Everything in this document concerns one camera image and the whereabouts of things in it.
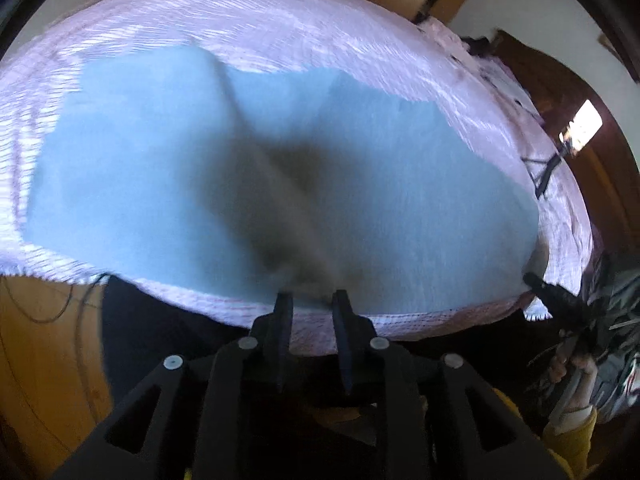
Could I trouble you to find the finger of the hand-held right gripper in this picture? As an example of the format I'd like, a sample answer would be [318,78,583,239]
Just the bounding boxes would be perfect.
[522,271,583,322]

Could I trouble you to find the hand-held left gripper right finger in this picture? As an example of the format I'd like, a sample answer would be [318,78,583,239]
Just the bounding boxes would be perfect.
[331,289,576,480]

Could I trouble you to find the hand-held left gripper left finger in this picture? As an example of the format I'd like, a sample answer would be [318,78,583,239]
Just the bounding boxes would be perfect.
[50,291,296,480]

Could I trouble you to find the light blue pants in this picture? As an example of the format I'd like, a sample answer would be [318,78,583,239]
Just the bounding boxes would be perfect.
[25,47,541,318]

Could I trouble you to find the person's yellow sleeved right forearm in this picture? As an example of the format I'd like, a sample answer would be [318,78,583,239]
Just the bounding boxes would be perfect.
[541,406,599,480]

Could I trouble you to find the person's right hand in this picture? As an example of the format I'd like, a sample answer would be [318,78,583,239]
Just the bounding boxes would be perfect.
[546,352,599,413]

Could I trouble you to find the person's dark clothing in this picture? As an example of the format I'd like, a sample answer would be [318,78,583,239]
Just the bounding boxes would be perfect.
[101,274,553,461]

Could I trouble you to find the black tripod stand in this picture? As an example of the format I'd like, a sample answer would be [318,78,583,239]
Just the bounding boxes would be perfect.
[520,152,568,200]

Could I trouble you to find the bright lit screen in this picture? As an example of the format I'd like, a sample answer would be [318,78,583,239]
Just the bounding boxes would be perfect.
[558,98,603,156]

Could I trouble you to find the dark wooden headboard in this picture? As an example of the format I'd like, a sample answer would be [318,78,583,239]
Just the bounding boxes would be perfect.
[492,29,640,291]

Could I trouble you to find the pink ruffled pillow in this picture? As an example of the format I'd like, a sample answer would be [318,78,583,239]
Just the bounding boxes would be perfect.
[415,16,547,128]

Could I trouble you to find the pink striped bedsheet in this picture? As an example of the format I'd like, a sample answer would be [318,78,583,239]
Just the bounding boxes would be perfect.
[0,0,596,358]

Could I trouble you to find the thin black floor cable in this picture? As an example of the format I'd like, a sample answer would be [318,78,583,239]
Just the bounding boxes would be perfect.
[0,271,115,346]

